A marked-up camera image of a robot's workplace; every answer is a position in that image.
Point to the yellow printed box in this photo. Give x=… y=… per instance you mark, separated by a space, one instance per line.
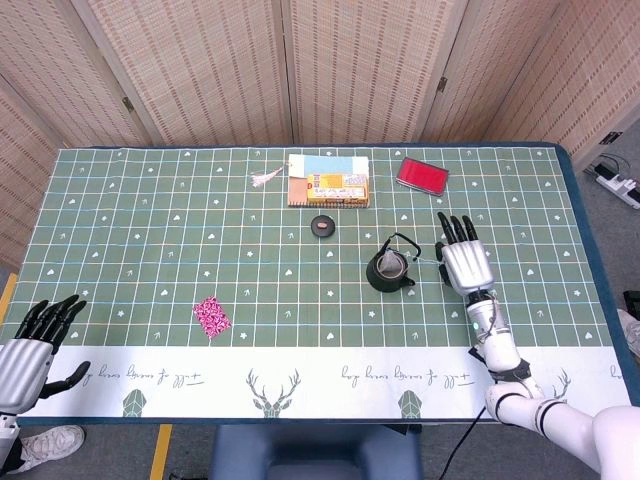
x=337 y=187

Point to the light blue paper card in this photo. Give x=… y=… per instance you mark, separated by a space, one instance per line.
x=325 y=163

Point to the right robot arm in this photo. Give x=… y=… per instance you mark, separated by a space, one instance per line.
x=500 y=347

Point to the blue chair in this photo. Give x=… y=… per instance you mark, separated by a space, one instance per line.
x=315 y=452

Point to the black teapot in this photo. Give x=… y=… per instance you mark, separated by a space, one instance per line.
x=380 y=284

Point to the red flat case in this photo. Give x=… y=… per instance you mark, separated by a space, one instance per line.
x=422 y=175

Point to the black teapot lid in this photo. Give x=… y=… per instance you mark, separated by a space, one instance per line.
x=322 y=226

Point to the white power strip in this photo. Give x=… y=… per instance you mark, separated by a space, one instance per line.
x=620 y=186

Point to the pink white tassel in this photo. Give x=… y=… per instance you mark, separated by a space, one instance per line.
x=262 y=178

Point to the metal screen hinge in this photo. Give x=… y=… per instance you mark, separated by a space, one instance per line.
x=441 y=84
x=128 y=104

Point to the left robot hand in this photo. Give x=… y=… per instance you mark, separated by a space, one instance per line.
x=20 y=372

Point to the bamboo folding screen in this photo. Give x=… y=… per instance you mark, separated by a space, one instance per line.
x=225 y=70

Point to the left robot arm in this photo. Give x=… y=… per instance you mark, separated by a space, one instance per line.
x=6 y=440

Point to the pink patterned pouch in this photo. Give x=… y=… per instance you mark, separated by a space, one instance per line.
x=212 y=317

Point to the white sneaker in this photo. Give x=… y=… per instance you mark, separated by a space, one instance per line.
x=50 y=445

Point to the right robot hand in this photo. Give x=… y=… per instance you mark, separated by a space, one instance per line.
x=467 y=267

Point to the green grid tablecloth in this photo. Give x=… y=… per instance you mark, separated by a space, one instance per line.
x=150 y=250

